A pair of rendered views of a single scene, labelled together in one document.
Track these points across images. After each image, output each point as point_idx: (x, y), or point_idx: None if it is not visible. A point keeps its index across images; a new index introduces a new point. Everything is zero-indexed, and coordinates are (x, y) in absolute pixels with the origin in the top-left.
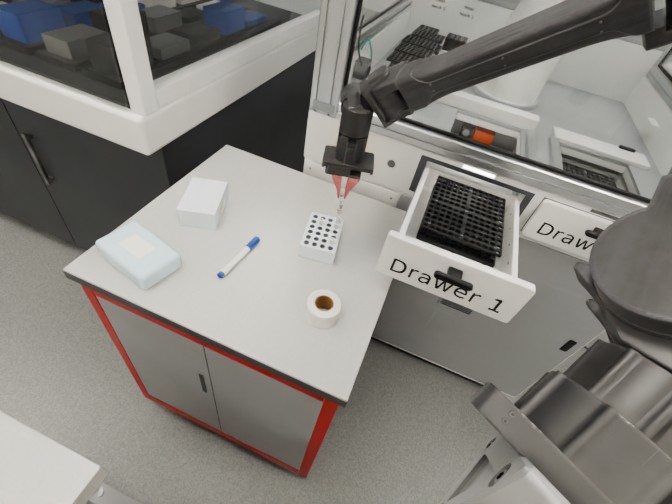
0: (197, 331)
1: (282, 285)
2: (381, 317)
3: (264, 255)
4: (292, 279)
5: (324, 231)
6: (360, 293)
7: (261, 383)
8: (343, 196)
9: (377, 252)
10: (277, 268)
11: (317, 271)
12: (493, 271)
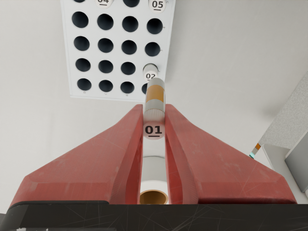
0: (2, 213)
1: (75, 144)
2: None
3: (8, 91)
4: (88, 131)
5: (122, 33)
6: (218, 133)
7: None
8: (162, 133)
9: (280, 17)
10: (50, 115)
11: (130, 106)
12: None
